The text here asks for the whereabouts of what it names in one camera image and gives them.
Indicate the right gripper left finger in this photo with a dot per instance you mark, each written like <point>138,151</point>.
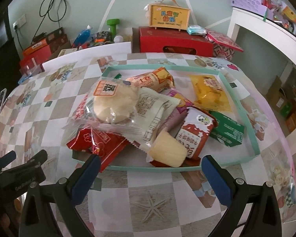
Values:
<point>37,217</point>

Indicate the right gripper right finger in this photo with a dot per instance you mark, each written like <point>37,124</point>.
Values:
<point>253,207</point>

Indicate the red snack bag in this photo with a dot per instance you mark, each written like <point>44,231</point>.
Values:
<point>106,145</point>

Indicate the green snack pack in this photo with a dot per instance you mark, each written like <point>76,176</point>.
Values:
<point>227,132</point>

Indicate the dark red milk snack pack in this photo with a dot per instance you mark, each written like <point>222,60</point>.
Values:
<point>195,130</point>

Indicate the pale yellow jelly cup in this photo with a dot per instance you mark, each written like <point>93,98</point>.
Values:
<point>166,151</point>

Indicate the round bun clear pack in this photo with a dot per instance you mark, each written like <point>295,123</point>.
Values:
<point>109,106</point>

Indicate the pink swiss roll pack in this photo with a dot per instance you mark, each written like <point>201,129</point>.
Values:
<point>179,113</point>

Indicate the yellow cake pack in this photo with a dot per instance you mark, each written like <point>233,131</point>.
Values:
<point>209,93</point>

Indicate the white biscuit pack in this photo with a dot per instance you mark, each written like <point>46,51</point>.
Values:
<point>152,110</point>

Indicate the orange swiss roll pack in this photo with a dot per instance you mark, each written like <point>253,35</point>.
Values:
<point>158,80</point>

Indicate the checkered tablecloth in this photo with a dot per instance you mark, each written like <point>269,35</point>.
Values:
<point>133,203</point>

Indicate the smartphone on stand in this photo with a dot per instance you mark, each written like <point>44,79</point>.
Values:
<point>2,98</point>

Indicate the clear plastic box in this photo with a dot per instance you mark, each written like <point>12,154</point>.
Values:
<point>27,72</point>

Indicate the black cabinet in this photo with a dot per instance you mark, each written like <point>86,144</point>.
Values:
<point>9,67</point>

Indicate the red box left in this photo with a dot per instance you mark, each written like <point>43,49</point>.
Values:
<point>44,54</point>

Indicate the teal-edged white tray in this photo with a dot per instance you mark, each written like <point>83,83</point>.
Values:
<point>134,159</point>

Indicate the orange flat box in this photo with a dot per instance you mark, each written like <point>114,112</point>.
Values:
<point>46,40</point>

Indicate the blue plastic bottle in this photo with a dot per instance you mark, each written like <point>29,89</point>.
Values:
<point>82,37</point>

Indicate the cardboard box of toys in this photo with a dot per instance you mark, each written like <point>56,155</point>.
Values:
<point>103,38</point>

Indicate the white shelf unit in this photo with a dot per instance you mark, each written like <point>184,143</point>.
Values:
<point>266,29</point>

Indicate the white foam board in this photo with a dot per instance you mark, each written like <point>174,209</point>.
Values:
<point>99,51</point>

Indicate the red patterned flat box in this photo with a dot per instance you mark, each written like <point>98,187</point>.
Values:
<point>223,46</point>

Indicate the green dumbbell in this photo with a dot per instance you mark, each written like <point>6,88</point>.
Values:
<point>112,23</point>

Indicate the red gift box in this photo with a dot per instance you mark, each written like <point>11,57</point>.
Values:
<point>165,40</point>

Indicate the light blue wipes pack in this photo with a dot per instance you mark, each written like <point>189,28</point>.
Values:
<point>196,30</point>

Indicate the wall power socket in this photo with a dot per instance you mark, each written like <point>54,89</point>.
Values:
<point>20,22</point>

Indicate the yellow handled gift case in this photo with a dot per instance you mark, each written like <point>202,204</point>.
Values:
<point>168,14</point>

